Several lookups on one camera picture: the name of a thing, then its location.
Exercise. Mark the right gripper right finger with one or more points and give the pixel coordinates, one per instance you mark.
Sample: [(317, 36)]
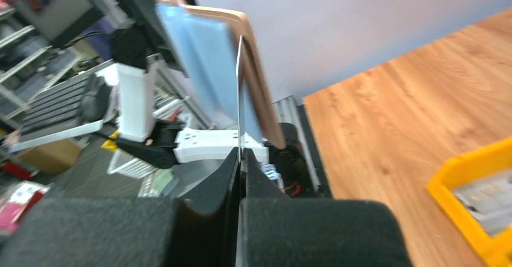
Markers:
[(276, 230)]

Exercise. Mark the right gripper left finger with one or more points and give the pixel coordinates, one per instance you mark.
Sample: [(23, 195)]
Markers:
[(195, 230)]

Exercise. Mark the thin card edge-on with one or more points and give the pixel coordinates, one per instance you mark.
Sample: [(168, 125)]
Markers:
[(240, 100)]

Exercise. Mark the beige leather card holder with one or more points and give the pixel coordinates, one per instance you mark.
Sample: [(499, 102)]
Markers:
[(205, 40)]

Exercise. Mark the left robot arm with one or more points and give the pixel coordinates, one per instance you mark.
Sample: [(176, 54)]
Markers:
[(188, 85)]

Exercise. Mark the silver cards in bin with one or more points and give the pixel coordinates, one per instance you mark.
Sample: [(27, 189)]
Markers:
[(488, 200)]

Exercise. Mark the yellow bin with silver cards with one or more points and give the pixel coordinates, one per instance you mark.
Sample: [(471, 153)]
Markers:
[(465, 168)]

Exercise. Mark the computer monitor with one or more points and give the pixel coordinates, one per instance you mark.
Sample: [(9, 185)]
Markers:
[(58, 21)]

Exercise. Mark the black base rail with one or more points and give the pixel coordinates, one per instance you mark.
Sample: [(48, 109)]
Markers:
[(315, 183)]

